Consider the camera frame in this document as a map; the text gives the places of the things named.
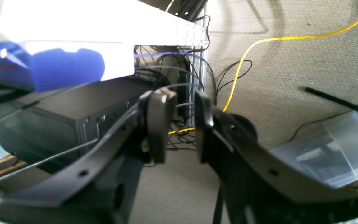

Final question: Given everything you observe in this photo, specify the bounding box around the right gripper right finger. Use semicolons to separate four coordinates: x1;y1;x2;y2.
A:
194;92;358;224

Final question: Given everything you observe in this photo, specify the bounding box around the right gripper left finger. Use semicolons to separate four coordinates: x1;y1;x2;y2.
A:
0;87;177;224

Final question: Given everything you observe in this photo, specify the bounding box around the black computer case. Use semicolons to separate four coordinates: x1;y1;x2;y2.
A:
0;77;155;164

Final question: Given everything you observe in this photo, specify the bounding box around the clear plastic storage bin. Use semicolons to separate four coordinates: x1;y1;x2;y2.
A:
269;112;358;188

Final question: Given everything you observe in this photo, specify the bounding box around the blue object on table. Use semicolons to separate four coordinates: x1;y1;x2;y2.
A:
0;42;105;92

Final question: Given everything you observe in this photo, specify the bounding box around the black rod on floor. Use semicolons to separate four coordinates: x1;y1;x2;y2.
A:
304;87;358;112

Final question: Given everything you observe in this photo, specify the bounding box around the white side table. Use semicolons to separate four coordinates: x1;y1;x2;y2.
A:
0;0;206;81

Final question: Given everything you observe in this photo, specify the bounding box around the yellow cable on floor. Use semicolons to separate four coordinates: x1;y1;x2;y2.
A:
168;0;358;135

